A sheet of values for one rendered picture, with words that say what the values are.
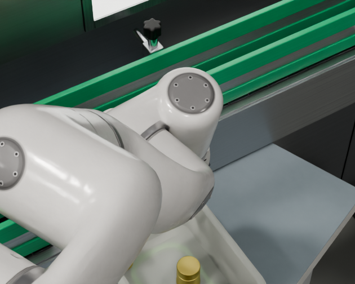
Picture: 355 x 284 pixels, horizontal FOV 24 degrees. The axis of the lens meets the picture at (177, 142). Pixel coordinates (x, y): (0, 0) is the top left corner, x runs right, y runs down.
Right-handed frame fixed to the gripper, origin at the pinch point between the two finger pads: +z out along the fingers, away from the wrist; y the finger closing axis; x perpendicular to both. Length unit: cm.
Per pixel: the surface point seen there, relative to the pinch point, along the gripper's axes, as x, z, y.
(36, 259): -2.2, 5.6, 17.4
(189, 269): 8.3, 9.8, -1.1
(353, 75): -7.7, 12.9, -44.7
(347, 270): 11, 95, -62
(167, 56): -20.6, 3.1, -14.1
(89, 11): -30.9, -0.3, -6.3
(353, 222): 1, 98, -73
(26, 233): -4.6, 1.2, 17.6
